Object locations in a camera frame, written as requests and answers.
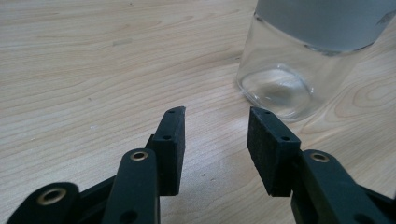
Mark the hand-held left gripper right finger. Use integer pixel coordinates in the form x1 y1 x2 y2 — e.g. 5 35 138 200
246 106 303 198

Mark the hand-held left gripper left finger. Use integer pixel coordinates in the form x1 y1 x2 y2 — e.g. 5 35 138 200
145 105 187 197

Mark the clear glass jar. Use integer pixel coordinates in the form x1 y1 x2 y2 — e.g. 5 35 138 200
235 0 396 123

